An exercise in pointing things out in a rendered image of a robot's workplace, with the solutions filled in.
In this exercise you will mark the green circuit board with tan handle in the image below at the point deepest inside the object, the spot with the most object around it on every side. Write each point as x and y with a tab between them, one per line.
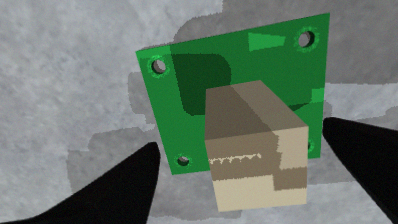
246	105

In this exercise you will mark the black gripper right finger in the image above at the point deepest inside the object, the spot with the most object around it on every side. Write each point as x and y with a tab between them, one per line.
370	154

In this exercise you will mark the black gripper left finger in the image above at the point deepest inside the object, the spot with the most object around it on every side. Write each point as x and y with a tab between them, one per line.
122	195

